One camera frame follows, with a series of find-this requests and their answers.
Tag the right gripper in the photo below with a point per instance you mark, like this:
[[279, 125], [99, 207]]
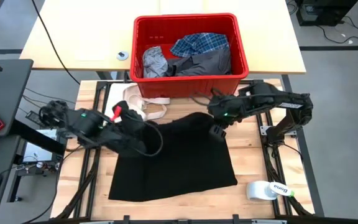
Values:
[[225, 109]]

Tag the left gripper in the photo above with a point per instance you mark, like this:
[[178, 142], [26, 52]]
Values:
[[132, 146]]

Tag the black cloth garment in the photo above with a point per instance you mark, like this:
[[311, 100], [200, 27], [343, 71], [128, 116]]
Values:
[[182, 161]]

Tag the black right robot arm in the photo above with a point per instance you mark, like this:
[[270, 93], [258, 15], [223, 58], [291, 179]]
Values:
[[278, 99]]

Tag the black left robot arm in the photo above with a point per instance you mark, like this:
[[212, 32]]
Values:
[[89, 124]]

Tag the red plastic laundry bin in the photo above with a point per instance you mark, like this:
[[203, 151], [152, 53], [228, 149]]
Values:
[[191, 85]]

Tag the red plastic tag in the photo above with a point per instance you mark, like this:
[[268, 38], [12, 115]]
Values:
[[117, 112]]

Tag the cream canvas tote bag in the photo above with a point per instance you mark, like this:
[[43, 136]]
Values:
[[113, 93]]

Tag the dark grey shirt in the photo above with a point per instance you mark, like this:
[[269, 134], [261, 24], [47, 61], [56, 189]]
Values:
[[204, 63]]

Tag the white Bona spray bottle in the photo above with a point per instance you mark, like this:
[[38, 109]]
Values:
[[259, 190]]

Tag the light grey garment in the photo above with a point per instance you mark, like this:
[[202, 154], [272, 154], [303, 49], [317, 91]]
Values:
[[154, 63]]

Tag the blue plaid shirt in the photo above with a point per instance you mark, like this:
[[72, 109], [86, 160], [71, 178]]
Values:
[[197, 43]]

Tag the white box device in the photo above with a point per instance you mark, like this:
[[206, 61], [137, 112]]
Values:
[[36, 152]]

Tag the black power brick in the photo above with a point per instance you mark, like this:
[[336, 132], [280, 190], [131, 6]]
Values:
[[33, 117]]

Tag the light wooden desk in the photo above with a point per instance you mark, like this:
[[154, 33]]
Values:
[[275, 37]]

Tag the low black desk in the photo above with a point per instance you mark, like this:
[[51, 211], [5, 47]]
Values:
[[5, 161]]

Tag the white paper sheet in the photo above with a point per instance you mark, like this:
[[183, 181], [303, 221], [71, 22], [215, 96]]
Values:
[[181, 6]]

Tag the black side desk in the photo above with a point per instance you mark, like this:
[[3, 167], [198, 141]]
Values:
[[11, 87]]

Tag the black computer tower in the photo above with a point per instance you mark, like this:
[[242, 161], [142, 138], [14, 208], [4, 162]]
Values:
[[325, 12]]

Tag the black aluminium rig frame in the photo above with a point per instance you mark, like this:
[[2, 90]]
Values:
[[95, 102]]

